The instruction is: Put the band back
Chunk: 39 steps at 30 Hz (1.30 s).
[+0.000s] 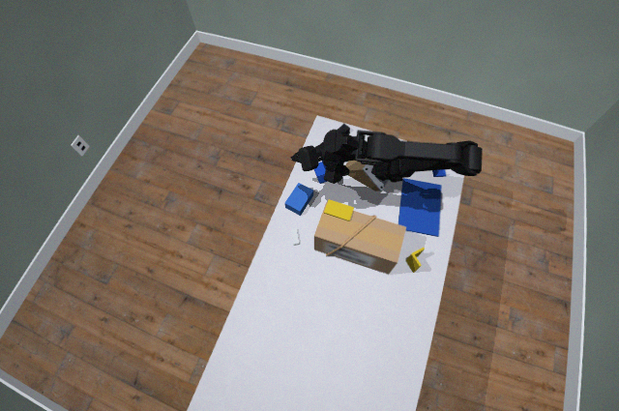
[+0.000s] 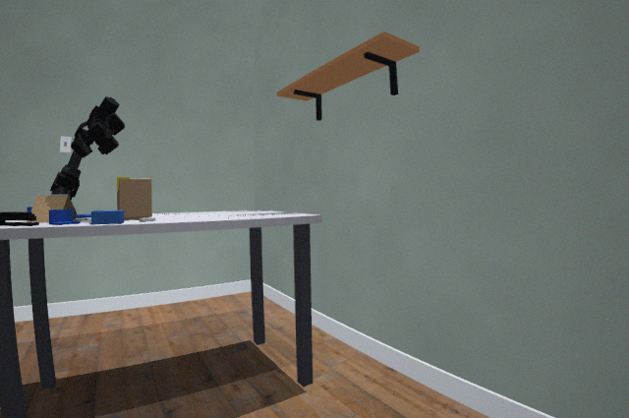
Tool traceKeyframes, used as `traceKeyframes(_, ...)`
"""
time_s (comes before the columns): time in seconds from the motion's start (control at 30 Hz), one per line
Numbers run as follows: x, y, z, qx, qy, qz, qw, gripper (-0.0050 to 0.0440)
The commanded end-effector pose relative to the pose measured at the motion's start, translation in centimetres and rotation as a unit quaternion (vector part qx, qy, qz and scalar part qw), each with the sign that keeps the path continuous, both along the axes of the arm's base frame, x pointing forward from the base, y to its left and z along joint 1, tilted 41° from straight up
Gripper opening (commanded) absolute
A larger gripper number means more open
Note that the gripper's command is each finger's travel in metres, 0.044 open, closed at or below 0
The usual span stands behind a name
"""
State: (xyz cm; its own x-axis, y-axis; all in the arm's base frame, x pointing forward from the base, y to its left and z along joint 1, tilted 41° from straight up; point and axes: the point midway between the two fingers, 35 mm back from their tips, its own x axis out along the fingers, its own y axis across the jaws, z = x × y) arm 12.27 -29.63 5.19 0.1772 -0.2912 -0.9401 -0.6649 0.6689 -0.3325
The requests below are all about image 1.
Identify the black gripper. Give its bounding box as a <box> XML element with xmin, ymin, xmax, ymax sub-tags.
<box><xmin>291</xmin><ymin>142</ymin><xmax>345</xmax><ymax>171</ymax></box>

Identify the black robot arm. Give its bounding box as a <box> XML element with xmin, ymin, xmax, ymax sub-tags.
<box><xmin>323</xmin><ymin>130</ymin><xmax>482</xmax><ymax>184</ymax></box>

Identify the blue rectangular box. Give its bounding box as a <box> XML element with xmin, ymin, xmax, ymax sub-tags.
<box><xmin>284</xmin><ymin>183</ymin><xmax>313</xmax><ymax>216</ymax></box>

